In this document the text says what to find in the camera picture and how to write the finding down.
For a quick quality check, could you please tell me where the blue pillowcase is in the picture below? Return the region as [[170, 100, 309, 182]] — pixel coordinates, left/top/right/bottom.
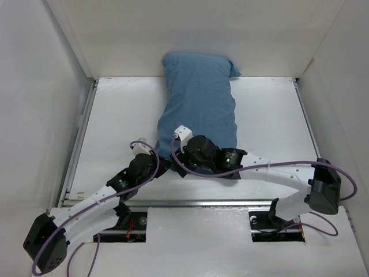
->
[[155, 53, 240, 161]]

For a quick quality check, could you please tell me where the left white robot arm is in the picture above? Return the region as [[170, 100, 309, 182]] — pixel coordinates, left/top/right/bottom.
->
[[22, 151, 172, 276]]

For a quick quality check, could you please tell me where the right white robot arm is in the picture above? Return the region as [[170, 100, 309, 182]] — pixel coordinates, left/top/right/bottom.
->
[[170, 134, 341, 227]]

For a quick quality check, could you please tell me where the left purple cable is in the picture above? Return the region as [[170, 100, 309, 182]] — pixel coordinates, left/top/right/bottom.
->
[[31, 140, 161, 277]]

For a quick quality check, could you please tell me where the purple cable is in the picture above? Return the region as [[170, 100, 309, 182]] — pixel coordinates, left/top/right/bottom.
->
[[171, 132, 359, 237], [31, 140, 161, 277]]

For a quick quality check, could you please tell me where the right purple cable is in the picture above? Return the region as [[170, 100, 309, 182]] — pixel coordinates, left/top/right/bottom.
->
[[171, 132, 359, 237]]

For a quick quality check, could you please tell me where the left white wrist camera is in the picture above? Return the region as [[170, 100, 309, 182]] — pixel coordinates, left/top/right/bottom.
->
[[130, 138, 151, 156]]

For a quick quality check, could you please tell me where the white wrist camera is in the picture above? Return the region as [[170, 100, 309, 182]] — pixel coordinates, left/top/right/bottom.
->
[[130, 138, 151, 156], [174, 125, 193, 153]]

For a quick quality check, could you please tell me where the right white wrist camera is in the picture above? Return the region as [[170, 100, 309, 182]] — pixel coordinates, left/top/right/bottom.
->
[[174, 125, 193, 153]]

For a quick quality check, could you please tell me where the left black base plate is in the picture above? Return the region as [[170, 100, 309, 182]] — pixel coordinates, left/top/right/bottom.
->
[[99, 209, 148, 243]]

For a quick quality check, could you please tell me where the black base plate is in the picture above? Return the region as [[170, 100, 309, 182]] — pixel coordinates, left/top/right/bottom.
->
[[248, 211, 305, 242], [99, 209, 148, 243]]

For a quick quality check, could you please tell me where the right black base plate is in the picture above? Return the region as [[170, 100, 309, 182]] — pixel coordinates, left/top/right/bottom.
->
[[248, 211, 305, 242]]

